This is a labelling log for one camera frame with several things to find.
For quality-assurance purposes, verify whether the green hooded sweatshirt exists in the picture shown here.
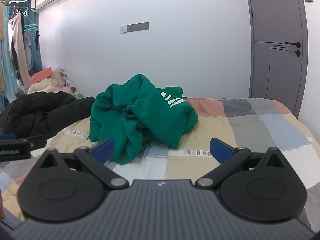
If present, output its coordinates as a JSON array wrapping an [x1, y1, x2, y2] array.
[[89, 74, 198, 164]]

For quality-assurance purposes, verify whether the black puffer jacket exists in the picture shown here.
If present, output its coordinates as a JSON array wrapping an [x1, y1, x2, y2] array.
[[1, 92, 95, 139]]

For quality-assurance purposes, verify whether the grey wall switch panel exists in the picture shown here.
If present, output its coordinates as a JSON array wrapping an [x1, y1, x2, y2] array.
[[120, 22, 150, 34]]

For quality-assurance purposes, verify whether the patchwork bed sheet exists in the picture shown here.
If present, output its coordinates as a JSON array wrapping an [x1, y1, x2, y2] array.
[[1, 98, 319, 232]]

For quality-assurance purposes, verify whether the grey bedroom door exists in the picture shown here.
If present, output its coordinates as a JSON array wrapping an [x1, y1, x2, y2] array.
[[248, 0, 308, 116]]

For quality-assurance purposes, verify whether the black door handle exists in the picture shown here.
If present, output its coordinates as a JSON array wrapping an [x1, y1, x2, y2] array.
[[285, 42, 302, 57]]

